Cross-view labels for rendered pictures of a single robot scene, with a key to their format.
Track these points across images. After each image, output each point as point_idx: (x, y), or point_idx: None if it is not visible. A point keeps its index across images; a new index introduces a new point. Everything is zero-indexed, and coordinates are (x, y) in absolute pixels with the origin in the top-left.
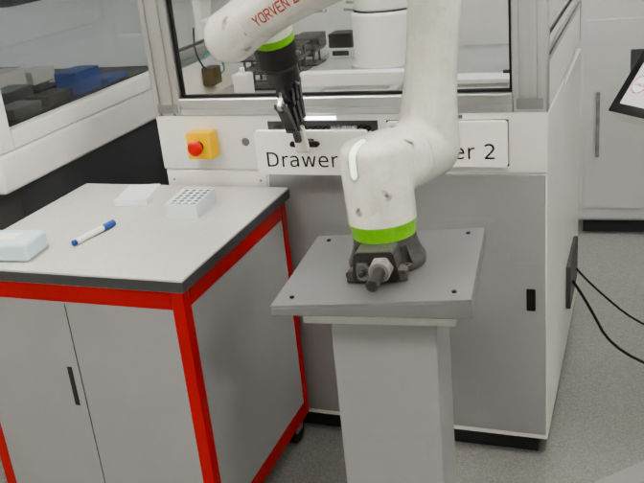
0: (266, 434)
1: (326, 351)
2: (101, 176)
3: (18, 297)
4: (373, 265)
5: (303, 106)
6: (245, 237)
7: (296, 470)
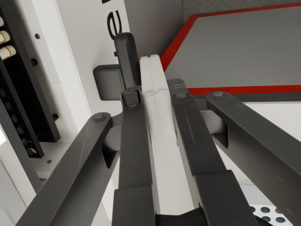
0: (280, 12)
1: (169, 9)
2: None
3: None
4: None
5: (86, 142)
6: None
7: (237, 1)
